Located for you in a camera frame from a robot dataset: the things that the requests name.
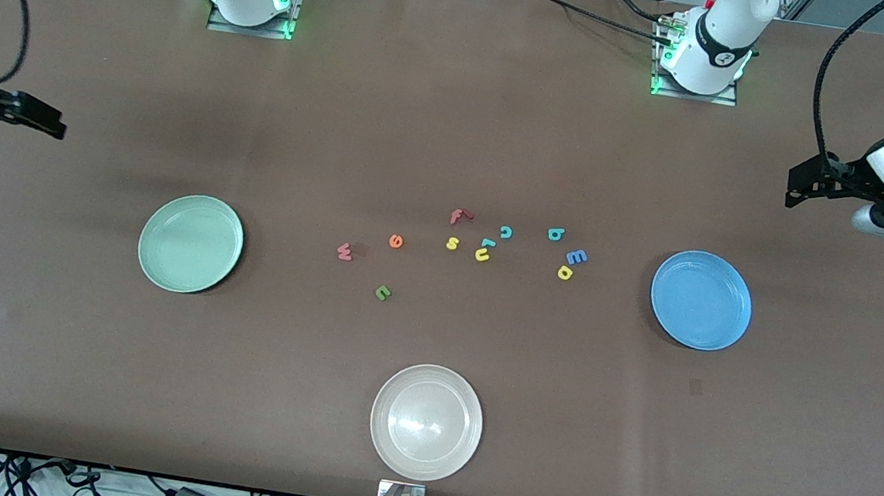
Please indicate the blue letter m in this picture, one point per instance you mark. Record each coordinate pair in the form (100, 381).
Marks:
(577, 256)

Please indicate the teal letter b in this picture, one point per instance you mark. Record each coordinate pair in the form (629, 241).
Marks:
(556, 234)

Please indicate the pink letter w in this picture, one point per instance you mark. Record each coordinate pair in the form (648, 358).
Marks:
(344, 251)

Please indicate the orange letter e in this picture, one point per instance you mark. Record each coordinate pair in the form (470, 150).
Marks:
(396, 241)

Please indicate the green letter n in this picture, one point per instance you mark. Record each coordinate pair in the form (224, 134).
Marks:
(382, 292)

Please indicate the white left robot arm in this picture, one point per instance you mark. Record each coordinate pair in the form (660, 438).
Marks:
(722, 37)

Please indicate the blue plate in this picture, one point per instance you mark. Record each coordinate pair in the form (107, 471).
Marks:
(701, 300)

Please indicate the green plate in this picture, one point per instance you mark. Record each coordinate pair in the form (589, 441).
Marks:
(191, 243)

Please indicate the teal letter c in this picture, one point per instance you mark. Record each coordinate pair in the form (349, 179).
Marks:
(506, 232)

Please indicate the teal letter l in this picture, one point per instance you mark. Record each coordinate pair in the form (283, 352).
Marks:
(487, 243)

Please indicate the yellow letter u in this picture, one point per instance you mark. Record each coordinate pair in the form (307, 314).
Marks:
(482, 257)

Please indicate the red letter f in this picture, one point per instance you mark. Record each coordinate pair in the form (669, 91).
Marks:
(457, 217)

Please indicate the yellow letter s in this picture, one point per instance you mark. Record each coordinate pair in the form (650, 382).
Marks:
(452, 242)

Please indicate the white plate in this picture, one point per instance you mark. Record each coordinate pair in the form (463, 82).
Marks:
(427, 423)

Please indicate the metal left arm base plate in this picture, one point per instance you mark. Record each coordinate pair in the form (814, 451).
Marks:
(731, 94)

